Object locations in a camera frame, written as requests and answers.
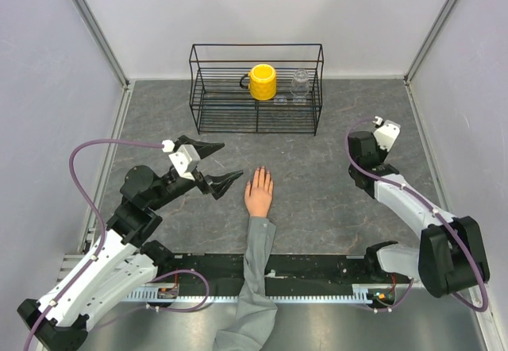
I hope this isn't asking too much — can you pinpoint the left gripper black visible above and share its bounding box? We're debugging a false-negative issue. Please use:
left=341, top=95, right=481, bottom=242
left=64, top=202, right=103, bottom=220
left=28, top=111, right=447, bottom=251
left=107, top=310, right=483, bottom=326
left=149, top=134, right=244, bottom=210

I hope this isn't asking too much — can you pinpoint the yellow mug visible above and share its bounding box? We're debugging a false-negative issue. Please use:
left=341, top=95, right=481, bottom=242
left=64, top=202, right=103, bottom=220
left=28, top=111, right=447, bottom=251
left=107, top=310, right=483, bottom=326
left=239, top=64, right=277, bottom=101

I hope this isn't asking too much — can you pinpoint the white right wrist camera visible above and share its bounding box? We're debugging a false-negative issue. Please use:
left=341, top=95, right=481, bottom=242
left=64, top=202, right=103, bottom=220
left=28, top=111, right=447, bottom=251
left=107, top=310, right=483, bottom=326
left=373, top=116, right=401, bottom=152

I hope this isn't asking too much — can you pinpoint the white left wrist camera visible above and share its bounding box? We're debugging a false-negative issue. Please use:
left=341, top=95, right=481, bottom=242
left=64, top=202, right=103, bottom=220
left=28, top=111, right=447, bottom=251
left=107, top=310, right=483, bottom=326
left=168, top=145, right=201, bottom=180

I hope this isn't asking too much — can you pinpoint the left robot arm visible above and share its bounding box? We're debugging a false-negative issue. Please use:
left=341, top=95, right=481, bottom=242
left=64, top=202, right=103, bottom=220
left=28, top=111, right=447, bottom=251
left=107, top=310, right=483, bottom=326
left=17, top=136, right=243, bottom=350

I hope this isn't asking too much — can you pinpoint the white slotted cable duct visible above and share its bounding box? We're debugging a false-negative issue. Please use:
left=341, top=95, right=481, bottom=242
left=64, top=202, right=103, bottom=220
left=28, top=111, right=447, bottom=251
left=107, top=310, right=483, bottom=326
left=123, top=286, right=394, bottom=306

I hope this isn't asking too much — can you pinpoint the clear upturned glass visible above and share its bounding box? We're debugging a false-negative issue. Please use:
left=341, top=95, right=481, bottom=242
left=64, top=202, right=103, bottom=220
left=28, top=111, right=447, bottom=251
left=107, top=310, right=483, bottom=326
left=291, top=69, right=310, bottom=104

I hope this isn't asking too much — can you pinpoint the person's left hand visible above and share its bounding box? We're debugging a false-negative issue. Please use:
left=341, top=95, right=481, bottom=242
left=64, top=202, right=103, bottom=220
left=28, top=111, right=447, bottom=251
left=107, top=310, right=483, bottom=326
left=244, top=166, right=274, bottom=218

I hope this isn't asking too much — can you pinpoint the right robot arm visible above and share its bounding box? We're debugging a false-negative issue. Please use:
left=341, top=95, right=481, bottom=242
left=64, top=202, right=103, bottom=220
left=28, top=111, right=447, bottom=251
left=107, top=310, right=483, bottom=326
left=345, top=129, right=490, bottom=298

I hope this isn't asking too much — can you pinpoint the black wire dish rack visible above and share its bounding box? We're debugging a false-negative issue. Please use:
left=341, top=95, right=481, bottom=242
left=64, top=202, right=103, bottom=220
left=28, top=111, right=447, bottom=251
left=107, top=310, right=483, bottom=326
left=189, top=43, right=325, bottom=135

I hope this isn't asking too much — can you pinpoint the grey sleeved forearm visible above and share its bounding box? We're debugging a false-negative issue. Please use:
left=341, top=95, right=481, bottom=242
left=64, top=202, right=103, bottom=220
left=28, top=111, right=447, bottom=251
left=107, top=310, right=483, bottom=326
left=213, top=218, right=277, bottom=350

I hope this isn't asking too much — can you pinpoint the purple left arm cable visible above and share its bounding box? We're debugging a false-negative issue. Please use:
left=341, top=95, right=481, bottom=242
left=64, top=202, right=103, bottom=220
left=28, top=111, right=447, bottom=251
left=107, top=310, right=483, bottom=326
left=23, top=138, right=175, bottom=351

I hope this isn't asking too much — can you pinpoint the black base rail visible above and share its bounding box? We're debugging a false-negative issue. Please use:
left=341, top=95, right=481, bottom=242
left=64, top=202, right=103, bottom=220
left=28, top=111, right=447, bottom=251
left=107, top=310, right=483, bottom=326
left=126, top=252, right=414, bottom=300

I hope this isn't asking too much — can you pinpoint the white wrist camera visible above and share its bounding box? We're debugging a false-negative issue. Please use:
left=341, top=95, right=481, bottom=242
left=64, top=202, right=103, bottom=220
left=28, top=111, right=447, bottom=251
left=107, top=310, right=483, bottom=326
left=168, top=145, right=201, bottom=180
left=373, top=116, right=401, bottom=152

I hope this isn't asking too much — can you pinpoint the small clear glass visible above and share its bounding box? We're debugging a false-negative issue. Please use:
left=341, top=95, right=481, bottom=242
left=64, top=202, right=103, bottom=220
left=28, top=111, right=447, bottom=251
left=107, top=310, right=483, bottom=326
left=273, top=94, right=287, bottom=106

